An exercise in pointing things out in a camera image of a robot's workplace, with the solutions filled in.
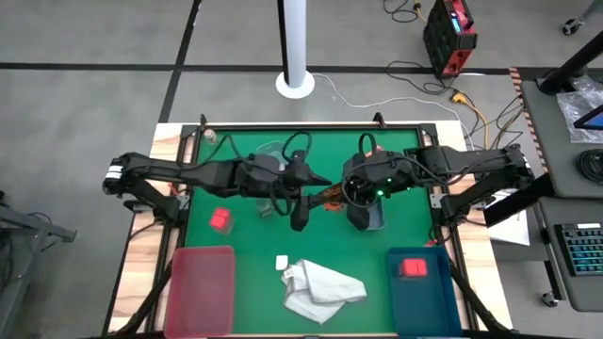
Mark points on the tablet screen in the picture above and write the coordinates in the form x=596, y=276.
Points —
x=593, y=120

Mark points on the pink plastic bin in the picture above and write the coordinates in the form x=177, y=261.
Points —
x=198, y=301

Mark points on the backlit keyboard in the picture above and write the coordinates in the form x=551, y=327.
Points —
x=584, y=249

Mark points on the dark blue plastic bin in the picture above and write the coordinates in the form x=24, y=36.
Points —
x=424, y=315

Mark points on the desk caster wheel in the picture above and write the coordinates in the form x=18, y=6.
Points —
x=549, y=299

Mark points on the chair caster wheel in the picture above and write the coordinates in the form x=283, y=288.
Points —
x=571, y=26

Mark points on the grey keyboard desk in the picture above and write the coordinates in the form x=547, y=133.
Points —
x=584, y=292

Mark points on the black desk leg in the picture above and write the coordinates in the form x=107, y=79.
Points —
x=518, y=202

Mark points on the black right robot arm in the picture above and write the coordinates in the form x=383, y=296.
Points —
x=471, y=162

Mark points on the clear plastic bag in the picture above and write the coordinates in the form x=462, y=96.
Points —
x=572, y=113

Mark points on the small white square tag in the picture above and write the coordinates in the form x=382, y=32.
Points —
x=281, y=263

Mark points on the red and black power station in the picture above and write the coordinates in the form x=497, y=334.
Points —
x=447, y=42

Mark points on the grey metal stand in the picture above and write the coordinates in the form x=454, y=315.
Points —
x=28, y=223

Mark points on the white paper sheet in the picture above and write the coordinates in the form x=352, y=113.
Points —
x=511, y=230

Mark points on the green table mat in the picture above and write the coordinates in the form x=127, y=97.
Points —
x=254, y=306

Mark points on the small red clip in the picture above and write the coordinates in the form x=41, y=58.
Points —
x=431, y=243

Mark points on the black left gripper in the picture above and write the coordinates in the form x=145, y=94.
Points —
x=282, y=176

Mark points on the clear plastic container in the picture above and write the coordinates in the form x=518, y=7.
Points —
x=268, y=148

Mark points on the white knitted cloth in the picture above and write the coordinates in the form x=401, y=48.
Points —
x=325, y=287

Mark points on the dull blue-grey small basket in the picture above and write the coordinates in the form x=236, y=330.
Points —
x=379, y=219

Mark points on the black table clamp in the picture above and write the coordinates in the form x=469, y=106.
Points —
x=203, y=121
x=379, y=120

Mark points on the white pole with round base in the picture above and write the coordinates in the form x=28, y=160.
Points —
x=294, y=47

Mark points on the silver mounting bracket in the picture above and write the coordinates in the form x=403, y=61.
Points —
x=435, y=201

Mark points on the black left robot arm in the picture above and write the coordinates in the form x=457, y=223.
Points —
x=165, y=169

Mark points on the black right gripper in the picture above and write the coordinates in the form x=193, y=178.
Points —
x=372, y=172

